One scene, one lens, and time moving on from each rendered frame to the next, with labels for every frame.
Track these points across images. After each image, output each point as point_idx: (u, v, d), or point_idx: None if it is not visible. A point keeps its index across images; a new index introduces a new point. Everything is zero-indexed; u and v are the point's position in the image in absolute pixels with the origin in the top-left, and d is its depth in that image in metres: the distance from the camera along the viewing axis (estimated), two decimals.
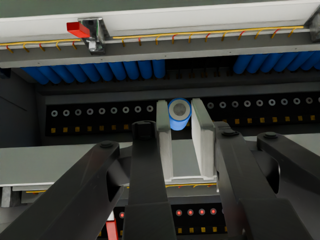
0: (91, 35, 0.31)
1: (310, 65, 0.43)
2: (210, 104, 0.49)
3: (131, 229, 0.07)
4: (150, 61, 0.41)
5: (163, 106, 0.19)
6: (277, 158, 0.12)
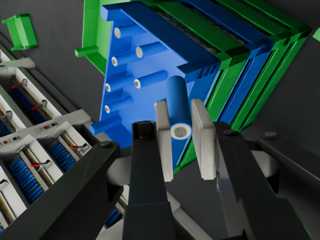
0: None
1: None
2: None
3: (131, 229, 0.07)
4: None
5: (163, 106, 0.19)
6: (277, 158, 0.12)
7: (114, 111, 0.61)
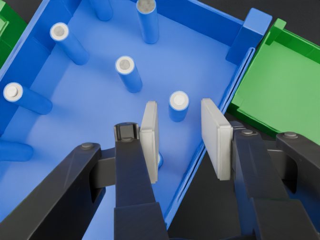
0: None
1: None
2: None
3: (122, 232, 0.07)
4: None
5: (151, 107, 0.19)
6: (295, 158, 0.12)
7: None
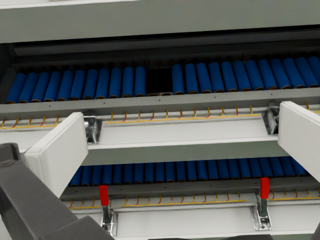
0: None
1: (79, 77, 0.47)
2: None
3: None
4: (224, 83, 0.46)
5: (67, 121, 0.17)
6: None
7: None
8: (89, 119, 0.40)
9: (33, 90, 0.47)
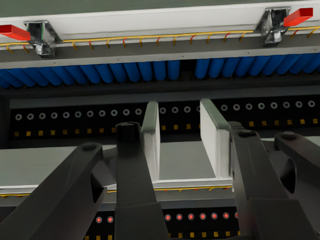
0: (34, 38, 0.30)
1: (270, 69, 0.42)
2: (174, 108, 0.48)
3: (123, 231, 0.07)
4: (108, 65, 0.41)
5: (152, 107, 0.19)
6: (294, 158, 0.12)
7: (172, 66, 0.40)
8: (272, 41, 0.33)
9: None
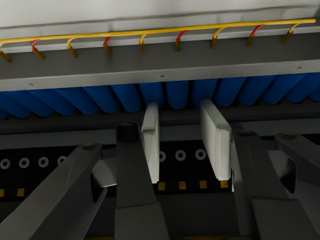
0: None
1: None
2: (159, 153, 0.30)
3: (123, 231, 0.07)
4: None
5: (152, 107, 0.19)
6: (294, 158, 0.12)
7: (146, 92, 0.21)
8: None
9: None
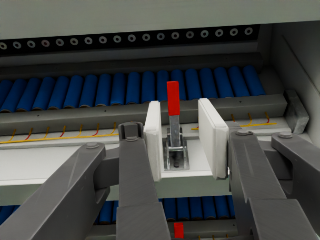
0: (169, 125, 0.31)
1: None
2: (60, 44, 0.41)
3: (125, 231, 0.07)
4: (126, 96, 0.39)
5: (154, 107, 0.19)
6: (291, 158, 0.12)
7: (56, 97, 0.38)
8: None
9: None
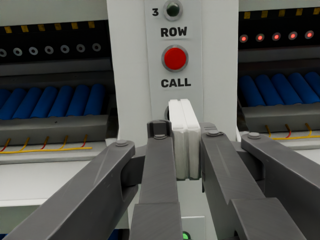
0: None
1: None
2: None
3: (139, 228, 0.07)
4: None
5: (175, 106, 0.19)
6: (262, 158, 0.12)
7: None
8: None
9: None
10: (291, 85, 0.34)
